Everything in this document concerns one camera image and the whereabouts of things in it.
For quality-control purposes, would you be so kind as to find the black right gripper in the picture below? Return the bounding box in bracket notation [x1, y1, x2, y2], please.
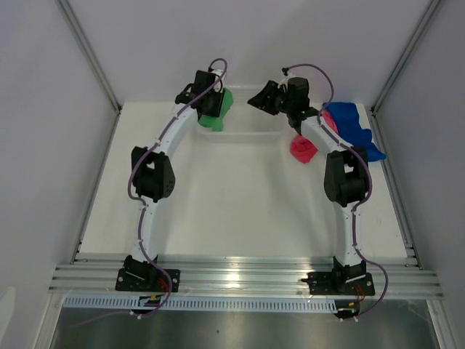
[247, 81, 293, 116]

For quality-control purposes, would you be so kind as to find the green microfiber towel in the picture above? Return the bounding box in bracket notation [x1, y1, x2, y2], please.
[198, 88, 234, 132]

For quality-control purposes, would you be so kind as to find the pink microfiber towel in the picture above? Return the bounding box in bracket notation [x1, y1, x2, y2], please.
[290, 111, 339, 164]

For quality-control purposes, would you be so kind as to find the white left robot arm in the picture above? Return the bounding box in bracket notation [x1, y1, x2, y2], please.
[128, 68, 230, 264]

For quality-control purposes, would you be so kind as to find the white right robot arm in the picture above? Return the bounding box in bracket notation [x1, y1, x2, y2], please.
[248, 77, 372, 294]

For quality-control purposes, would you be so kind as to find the white plastic basket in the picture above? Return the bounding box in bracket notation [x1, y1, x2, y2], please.
[196, 86, 284, 143]

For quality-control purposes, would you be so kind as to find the blue microfiber towel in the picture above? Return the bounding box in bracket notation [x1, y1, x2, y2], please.
[323, 102, 387, 162]

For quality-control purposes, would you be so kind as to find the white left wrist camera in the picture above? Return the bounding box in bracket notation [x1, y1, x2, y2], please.
[208, 68, 226, 92]

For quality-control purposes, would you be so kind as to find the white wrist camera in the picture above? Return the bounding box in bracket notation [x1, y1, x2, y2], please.
[208, 68, 226, 92]
[278, 67, 296, 92]

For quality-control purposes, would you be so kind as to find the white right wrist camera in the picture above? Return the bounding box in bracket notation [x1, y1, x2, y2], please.
[278, 67, 296, 92]

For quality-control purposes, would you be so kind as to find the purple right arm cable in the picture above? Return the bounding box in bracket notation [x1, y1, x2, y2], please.
[281, 63, 389, 324]

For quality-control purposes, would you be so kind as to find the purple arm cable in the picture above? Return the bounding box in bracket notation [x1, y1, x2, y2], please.
[65, 57, 229, 328]
[281, 63, 389, 324]

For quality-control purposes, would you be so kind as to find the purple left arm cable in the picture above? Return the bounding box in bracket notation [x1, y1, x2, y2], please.
[65, 57, 229, 328]

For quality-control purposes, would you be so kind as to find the aluminium front rail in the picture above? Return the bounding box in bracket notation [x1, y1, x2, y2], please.
[49, 253, 444, 300]

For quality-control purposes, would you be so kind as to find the aluminium frame post left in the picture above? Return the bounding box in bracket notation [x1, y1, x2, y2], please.
[55, 0, 122, 114]

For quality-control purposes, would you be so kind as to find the aluminium frame post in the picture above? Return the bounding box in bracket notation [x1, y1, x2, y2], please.
[55, 0, 122, 114]
[370, 0, 446, 116]

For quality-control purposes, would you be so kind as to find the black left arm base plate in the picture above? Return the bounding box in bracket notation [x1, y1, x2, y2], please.
[115, 255, 181, 293]

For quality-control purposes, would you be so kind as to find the aluminium frame post right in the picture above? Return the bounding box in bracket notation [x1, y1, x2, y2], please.
[370, 0, 446, 116]

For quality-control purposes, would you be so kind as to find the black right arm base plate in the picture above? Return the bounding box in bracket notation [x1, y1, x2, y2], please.
[300, 257, 376, 296]

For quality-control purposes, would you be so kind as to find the white slotted cable duct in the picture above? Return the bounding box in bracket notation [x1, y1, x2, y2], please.
[63, 294, 337, 313]

